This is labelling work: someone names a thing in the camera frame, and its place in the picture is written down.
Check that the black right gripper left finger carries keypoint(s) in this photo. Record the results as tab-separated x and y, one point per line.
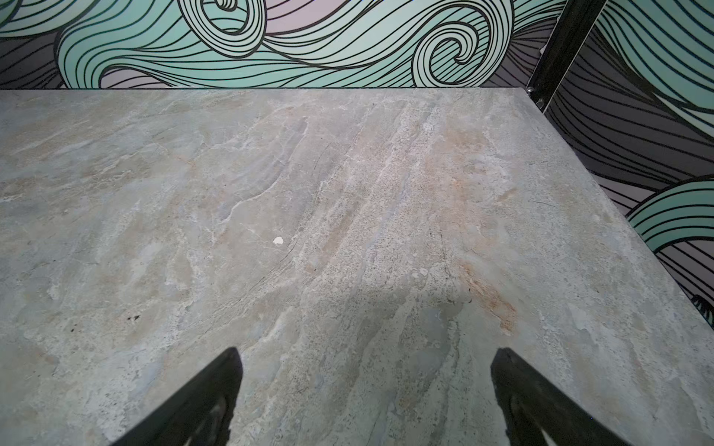
199	413

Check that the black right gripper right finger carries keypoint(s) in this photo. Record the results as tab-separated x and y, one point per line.
536	412

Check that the black corner frame post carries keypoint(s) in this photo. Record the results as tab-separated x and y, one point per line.
569	35

